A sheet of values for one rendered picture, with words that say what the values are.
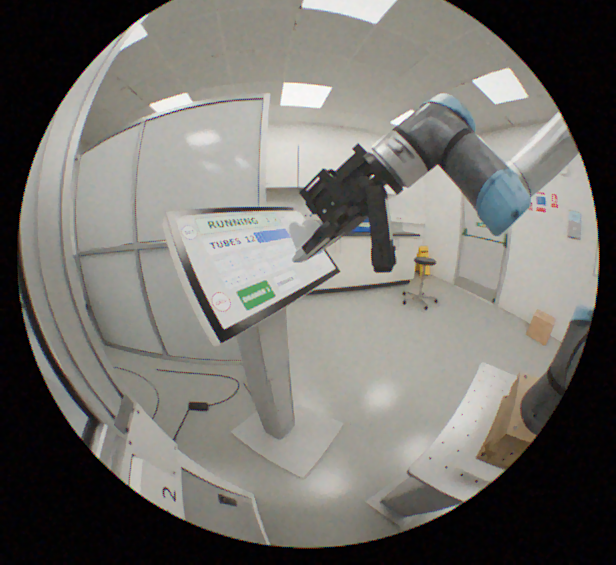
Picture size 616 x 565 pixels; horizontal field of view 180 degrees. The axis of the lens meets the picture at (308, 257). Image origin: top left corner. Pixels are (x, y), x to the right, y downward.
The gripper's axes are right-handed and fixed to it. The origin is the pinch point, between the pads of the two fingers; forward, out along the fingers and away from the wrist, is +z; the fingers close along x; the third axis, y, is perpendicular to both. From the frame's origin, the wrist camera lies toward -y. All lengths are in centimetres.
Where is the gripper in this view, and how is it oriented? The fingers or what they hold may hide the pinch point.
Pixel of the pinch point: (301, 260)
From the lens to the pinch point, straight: 33.8
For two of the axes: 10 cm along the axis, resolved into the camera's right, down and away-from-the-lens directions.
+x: -5.3, 1.9, -8.3
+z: -6.5, 5.3, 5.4
